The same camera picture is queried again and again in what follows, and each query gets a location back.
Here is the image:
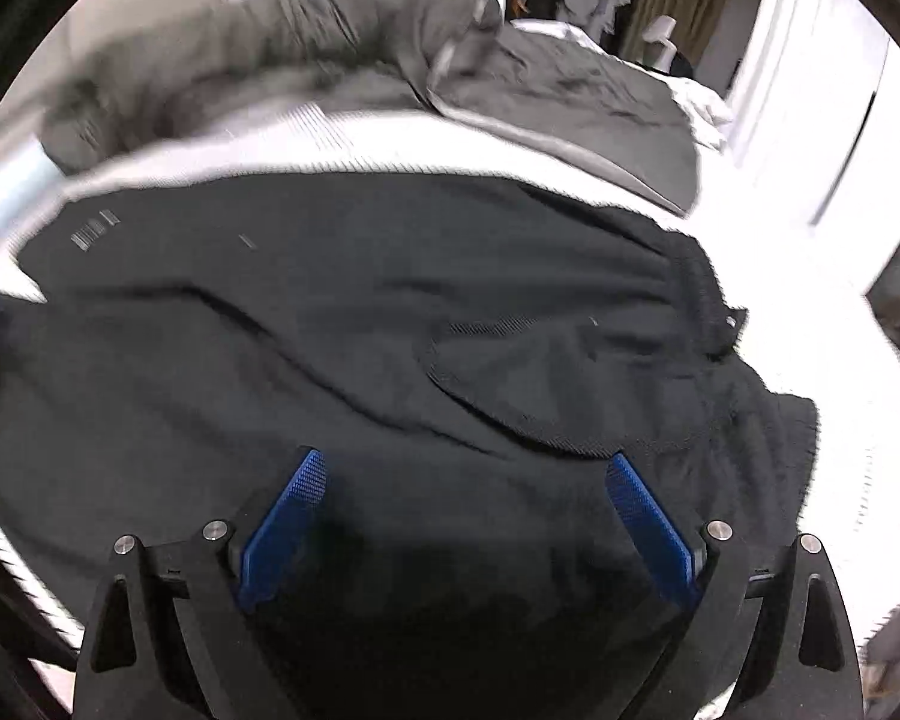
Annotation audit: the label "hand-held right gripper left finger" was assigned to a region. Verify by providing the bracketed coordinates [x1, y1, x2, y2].
[71, 448, 329, 720]

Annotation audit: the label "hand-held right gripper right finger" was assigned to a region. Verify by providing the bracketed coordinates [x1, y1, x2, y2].
[604, 454, 865, 720]

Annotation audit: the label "black pants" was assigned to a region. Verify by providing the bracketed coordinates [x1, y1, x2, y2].
[0, 169, 822, 720]

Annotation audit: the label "light blue bolster pillow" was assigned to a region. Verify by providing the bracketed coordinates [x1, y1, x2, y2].
[0, 136, 68, 192]

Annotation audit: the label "dark grey duvet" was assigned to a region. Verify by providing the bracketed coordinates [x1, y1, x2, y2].
[41, 0, 702, 215]

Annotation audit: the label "white chair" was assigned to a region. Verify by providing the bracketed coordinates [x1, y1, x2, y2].
[641, 15, 680, 73]

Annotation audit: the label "white sheer curtain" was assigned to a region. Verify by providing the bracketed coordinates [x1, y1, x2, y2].
[727, 0, 892, 166]

